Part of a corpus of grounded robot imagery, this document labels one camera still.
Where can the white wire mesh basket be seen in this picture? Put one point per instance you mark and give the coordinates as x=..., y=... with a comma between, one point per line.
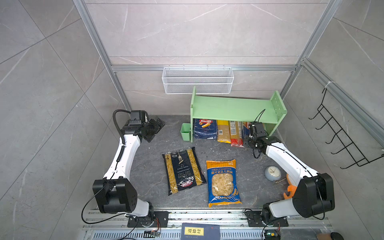
x=199, y=80

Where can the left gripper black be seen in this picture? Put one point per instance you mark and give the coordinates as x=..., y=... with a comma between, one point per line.
x=155, y=127

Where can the orange monster plush toy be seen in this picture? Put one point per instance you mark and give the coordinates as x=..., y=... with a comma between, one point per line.
x=291, y=188

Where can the green two-tier shelf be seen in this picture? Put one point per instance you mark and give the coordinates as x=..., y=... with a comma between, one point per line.
x=269, y=112

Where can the small green cup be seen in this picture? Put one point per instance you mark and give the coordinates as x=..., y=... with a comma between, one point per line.
x=186, y=132

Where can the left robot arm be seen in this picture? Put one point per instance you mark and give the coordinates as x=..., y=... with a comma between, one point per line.
x=114, y=193

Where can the yellow spaghetti bag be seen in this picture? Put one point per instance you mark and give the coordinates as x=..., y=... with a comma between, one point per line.
x=224, y=132

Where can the blue Barilla rigatoni box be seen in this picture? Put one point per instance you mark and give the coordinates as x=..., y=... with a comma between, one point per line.
x=205, y=129

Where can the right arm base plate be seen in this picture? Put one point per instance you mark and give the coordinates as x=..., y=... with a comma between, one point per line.
x=258, y=220

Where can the small grey clock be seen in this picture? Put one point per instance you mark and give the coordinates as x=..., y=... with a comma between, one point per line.
x=273, y=173

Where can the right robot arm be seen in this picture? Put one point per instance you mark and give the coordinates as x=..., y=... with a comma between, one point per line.
x=311, y=193

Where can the black penne pasta bag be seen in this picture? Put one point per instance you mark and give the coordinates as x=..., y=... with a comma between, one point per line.
x=183, y=170

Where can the black wire hook rack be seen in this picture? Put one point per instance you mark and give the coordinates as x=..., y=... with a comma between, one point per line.
x=340, y=134

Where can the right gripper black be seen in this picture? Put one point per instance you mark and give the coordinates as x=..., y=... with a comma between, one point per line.
x=246, y=137

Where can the dark blue book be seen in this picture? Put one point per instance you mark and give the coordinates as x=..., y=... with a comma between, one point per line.
x=200, y=232

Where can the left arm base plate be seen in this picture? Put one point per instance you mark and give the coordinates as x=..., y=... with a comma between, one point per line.
x=159, y=218

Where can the red spaghetti pack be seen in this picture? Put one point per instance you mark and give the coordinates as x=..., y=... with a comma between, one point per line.
x=236, y=134

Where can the blue orecchiette pasta bag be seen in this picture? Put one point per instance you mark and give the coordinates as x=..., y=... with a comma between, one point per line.
x=222, y=184

